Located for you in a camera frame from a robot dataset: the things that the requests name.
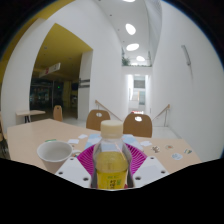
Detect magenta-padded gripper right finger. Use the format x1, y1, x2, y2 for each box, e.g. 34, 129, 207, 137
123, 143, 169, 188

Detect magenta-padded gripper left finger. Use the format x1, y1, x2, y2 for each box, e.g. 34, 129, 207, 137
54, 143, 100, 188

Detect yellow drink bottle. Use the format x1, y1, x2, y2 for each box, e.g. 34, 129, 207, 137
92, 119, 134, 190

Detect white ceramic mug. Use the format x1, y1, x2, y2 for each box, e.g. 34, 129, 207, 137
36, 140, 82, 174

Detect round white blue sticker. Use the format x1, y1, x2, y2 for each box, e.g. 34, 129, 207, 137
171, 152, 184, 161

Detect wooden chair with round cutout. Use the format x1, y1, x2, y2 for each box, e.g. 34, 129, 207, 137
122, 112, 153, 139
85, 109, 111, 132

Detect small distant wooden chair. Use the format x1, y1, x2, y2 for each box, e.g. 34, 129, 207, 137
52, 105, 64, 123

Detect wooden stair handrail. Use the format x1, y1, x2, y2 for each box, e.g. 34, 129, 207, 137
94, 99, 123, 122
151, 103, 171, 127

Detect light wooden side table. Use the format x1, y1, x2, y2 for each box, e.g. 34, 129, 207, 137
15, 109, 47, 124

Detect white hanging sign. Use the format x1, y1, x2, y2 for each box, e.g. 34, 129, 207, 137
38, 62, 62, 79

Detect green potted plant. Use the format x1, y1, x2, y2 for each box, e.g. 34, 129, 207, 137
121, 56, 131, 67

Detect round ceiling lights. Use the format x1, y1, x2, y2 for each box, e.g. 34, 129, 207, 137
122, 0, 146, 66

